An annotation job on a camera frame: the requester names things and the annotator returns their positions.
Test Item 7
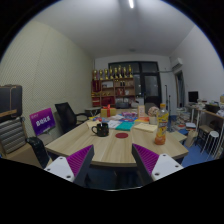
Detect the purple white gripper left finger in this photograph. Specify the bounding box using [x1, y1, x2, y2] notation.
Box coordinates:
[45, 145, 94, 186]

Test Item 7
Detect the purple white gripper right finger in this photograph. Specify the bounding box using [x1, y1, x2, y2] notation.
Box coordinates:
[132, 144, 182, 185]

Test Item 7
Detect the black chair near left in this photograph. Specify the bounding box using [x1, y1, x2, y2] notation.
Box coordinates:
[26, 137, 50, 168]

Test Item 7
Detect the beige paper envelope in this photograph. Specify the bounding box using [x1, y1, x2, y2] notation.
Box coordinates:
[134, 123, 157, 133]

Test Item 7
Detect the red round coaster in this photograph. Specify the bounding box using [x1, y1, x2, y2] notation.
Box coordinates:
[115, 132, 128, 139]

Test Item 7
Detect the black mug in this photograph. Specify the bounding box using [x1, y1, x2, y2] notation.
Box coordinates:
[91, 123, 109, 137]

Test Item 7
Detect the teal notebook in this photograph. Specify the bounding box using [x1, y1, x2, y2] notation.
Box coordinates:
[116, 122, 134, 131]

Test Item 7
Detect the black office chair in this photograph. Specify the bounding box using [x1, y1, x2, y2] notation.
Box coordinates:
[55, 102, 88, 133]

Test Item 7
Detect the wooden conference table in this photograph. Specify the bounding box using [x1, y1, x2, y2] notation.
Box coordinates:
[44, 108, 190, 168]

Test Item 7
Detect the orange juice plastic bottle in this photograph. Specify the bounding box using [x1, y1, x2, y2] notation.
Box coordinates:
[154, 103, 169, 145]

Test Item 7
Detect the purple sign board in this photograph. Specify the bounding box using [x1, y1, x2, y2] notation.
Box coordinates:
[30, 108, 55, 136]

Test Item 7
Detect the yellow gift box red ribbon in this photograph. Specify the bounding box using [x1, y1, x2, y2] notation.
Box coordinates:
[100, 104, 116, 118]

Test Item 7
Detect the white round stool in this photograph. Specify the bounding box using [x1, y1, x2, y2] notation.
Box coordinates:
[203, 131, 219, 153]

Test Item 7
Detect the black double door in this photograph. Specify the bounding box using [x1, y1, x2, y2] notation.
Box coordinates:
[109, 61, 162, 106]

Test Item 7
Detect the black computer monitor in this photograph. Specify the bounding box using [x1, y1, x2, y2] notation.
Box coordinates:
[188, 91, 199, 103]

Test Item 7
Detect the wooden trophy shelf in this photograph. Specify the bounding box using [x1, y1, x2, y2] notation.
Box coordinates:
[91, 64, 135, 109]

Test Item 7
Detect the white air conditioner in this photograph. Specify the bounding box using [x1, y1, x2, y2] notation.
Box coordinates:
[171, 58, 183, 70]

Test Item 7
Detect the ceiling tube light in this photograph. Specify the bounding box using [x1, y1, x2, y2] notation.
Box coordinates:
[128, 0, 134, 9]

